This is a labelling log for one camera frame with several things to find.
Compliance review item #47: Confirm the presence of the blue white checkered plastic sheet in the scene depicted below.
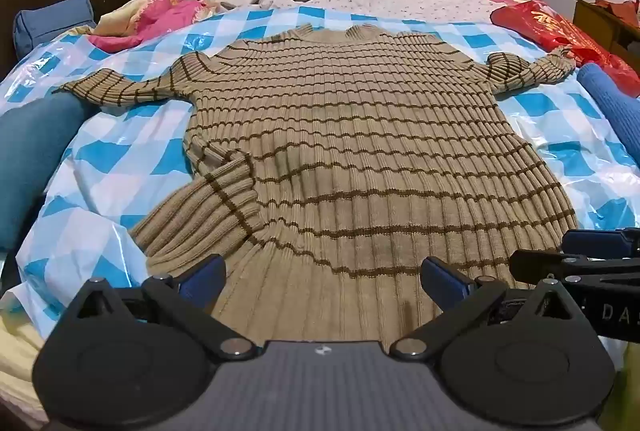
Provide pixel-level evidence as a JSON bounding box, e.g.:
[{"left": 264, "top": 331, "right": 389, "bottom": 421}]
[{"left": 0, "top": 5, "right": 640, "bottom": 322}]

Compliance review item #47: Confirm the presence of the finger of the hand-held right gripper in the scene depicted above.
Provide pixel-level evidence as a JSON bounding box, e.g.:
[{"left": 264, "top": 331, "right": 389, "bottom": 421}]
[
  {"left": 509, "top": 249, "right": 640, "bottom": 287},
  {"left": 561, "top": 227, "right": 640, "bottom": 260}
]

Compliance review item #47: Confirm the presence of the teal blue cloth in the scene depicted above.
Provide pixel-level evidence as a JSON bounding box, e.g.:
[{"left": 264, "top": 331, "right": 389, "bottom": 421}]
[{"left": 0, "top": 96, "right": 101, "bottom": 252}]

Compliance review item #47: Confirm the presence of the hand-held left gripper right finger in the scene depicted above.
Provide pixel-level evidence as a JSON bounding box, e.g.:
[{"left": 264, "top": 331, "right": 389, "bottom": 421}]
[{"left": 389, "top": 256, "right": 597, "bottom": 359}]

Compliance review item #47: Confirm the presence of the blue knit cloth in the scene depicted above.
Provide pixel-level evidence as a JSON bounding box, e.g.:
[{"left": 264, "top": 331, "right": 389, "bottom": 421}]
[{"left": 577, "top": 63, "right": 640, "bottom": 159}]

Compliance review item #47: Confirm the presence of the red plastic bag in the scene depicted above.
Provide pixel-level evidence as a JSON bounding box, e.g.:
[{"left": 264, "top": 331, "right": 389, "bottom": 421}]
[{"left": 490, "top": 0, "right": 640, "bottom": 99}]

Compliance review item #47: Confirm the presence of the wooden side cabinet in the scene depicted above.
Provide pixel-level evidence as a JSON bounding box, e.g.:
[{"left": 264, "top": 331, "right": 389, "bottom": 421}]
[{"left": 572, "top": 0, "right": 640, "bottom": 72}]

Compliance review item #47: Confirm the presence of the blue pillow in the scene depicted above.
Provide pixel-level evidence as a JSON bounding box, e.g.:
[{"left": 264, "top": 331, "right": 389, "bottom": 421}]
[{"left": 12, "top": 0, "right": 98, "bottom": 56}]

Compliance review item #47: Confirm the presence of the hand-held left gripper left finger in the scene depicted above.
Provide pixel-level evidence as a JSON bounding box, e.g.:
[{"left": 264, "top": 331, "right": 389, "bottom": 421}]
[{"left": 65, "top": 255, "right": 261, "bottom": 359}]

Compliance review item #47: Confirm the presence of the red cloth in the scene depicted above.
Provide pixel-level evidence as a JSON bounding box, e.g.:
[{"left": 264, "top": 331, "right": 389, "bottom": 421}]
[{"left": 594, "top": 0, "right": 640, "bottom": 20}]

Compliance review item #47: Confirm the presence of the cream bed sheet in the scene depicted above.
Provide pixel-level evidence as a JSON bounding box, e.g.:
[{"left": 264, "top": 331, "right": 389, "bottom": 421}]
[{"left": 0, "top": 296, "right": 56, "bottom": 417}]

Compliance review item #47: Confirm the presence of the tan striped knit sweater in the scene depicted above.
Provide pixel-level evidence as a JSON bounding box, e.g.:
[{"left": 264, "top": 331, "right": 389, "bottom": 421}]
[{"left": 52, "top": 23, "right": 578, "bottom": 352}]

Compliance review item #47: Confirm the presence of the pink floral blanket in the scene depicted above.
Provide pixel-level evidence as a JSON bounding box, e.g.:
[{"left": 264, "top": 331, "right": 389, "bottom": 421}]
[{"left": 87, "top": 0, "right": 221, "bottom": 52}]

